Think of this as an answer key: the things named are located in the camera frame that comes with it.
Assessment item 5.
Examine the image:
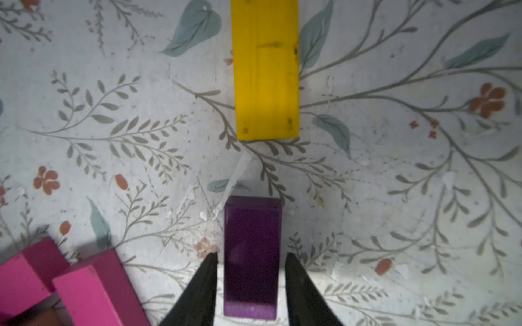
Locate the magenta block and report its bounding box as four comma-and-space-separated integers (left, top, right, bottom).
1, 237, 70, 324
52, 249, 150, 326

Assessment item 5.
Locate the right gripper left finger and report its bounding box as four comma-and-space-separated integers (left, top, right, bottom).
159, 253, 218, 326

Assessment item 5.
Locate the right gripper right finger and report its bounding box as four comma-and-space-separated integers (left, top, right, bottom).
285, 253, 343, 326

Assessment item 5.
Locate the yellow block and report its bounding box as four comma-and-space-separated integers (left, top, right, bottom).
231, 0, 299, 141

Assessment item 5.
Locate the magenta block right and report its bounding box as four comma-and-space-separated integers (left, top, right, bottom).
52, 249, 150, 326

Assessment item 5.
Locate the purple block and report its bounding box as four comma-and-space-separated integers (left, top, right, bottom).
224, 196, 282, 321

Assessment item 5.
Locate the magenta block upper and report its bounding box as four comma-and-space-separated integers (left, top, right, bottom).
1, 237, 70, 324

